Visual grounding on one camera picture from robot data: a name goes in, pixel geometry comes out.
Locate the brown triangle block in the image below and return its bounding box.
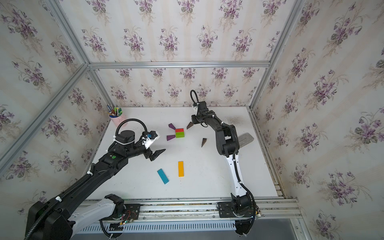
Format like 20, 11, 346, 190
201, 138, 207, 147
187, 122, 194, 130

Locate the green rectangular block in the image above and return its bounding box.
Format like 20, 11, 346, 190
175, 132, 185, 138

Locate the yellow long block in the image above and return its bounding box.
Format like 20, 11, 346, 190
178, 161, 185, 178

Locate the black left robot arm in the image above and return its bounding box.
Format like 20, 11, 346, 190
25, 119, 164, 240

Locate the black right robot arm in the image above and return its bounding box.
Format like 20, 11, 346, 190
190, 90, 259, 218

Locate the teal long block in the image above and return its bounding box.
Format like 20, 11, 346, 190
157, 169, 169, 185

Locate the pink pen cup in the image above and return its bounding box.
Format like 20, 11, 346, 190
110, 114, 127, 127

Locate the coloured pens bunch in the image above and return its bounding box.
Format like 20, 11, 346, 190
107, 104, 123, 118

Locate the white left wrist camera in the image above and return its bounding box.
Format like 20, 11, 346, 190
143, 131, 160, 149

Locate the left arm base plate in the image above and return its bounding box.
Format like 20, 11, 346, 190
103, 204, 141, 222

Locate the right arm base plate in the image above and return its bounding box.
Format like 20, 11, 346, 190
216, 202, 260, 220

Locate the aluminium mounting rail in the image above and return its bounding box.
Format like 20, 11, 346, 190
44, 196, 313, 240

